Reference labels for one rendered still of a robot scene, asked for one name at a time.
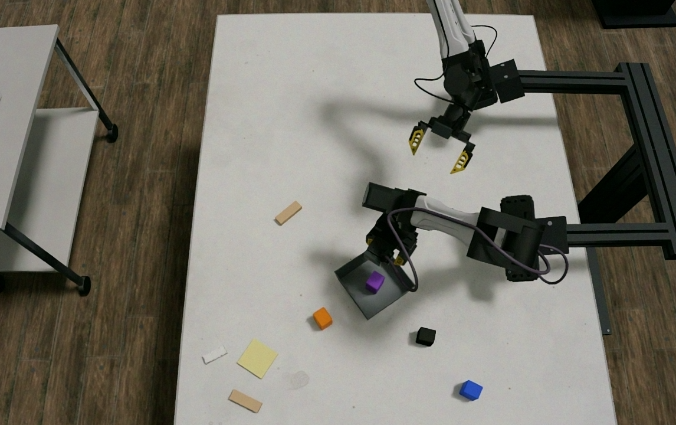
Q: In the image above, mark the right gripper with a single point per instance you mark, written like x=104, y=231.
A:
x=452, y=112

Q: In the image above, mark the purple block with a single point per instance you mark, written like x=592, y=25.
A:
x=375, y=281

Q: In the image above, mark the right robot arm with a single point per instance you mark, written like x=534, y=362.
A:
x=469, y=80

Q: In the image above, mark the blue block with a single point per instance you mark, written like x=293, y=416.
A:
x=471, y=390

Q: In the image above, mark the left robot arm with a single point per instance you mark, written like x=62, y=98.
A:
x=522, y=244

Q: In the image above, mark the yellow sticky note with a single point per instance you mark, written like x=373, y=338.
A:
x=257, y=358

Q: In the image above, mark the tan flat rectangular piece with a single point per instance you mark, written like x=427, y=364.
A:
x=246, y=401

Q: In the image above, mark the tan rectangular block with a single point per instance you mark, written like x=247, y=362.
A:
x=289, y=212

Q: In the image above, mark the dark grey square basket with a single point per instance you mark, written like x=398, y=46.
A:
x=354, y=275

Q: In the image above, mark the orange block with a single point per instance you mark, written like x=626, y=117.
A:
x=322, y=318

